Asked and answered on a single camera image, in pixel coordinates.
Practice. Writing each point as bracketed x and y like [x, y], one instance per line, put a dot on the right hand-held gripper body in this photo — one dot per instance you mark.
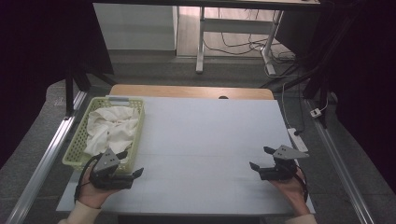
[281, 166]

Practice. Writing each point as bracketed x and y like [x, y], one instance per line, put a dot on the person's right hand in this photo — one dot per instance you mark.
[291, 191]

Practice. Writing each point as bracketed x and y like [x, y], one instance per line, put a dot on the person's left hand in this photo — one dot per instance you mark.
[93, 194]

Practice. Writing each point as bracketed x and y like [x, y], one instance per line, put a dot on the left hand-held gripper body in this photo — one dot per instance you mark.
[107, 174]

